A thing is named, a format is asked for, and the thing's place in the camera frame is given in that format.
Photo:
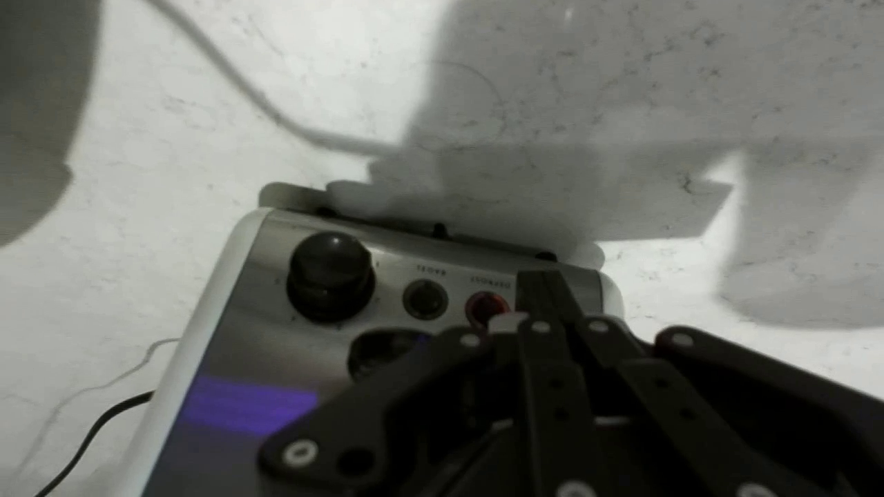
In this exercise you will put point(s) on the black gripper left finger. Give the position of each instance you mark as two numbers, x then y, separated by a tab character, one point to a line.
414	416

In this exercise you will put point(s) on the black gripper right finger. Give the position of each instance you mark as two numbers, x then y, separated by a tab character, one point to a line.
718	424

